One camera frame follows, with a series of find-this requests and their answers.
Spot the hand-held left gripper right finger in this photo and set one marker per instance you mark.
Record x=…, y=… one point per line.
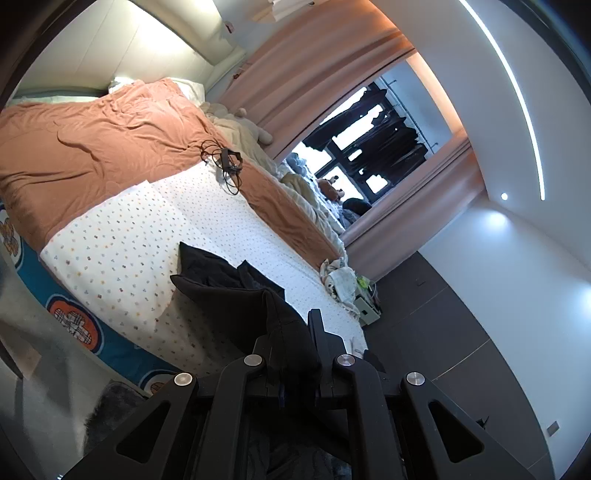
x=316, y=333

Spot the row of dark hanging clothes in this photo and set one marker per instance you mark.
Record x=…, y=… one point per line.
x=388, y=138

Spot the beige plush toy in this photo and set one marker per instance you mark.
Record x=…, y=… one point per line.
x=251, y=124

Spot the cream padded headboard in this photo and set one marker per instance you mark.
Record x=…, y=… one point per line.
x=115, y=41

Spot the white wall socket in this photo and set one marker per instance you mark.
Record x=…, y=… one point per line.
x=553, y=428

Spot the white spotted bed sheet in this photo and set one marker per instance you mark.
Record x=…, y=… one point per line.
x=138, y=249

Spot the dark patterned pants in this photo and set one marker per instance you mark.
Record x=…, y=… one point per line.
x=115, y=415

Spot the white crumpled cloth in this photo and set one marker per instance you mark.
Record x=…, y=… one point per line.
x=339, y=279

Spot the orange cushion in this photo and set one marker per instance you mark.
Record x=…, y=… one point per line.
x=328, y=188

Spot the beige duvet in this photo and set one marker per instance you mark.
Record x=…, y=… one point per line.
x=295, y=191

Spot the green object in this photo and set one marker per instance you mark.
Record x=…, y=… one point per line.
x=363, y=281

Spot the white pillow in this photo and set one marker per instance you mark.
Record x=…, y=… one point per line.
x=189, y=87

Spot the ceiling strip light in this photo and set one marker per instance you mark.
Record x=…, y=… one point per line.
x=512, y=83

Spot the black jacket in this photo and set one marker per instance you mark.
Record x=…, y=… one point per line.
x=231, y=286

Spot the small white nightstand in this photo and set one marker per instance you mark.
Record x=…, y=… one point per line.
x=369, y=309

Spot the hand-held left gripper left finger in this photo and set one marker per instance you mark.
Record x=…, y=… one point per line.
x=263, y=356

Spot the orange blanket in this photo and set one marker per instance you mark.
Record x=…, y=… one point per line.
x=106, y=152

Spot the pink curtain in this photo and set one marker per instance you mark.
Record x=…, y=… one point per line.
x=429, y=198
x=300, y=69

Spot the dark round cushion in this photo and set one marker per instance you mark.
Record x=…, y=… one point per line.
x=356, y=206

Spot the blue plush toy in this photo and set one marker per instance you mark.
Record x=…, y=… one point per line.
x=300, y=166

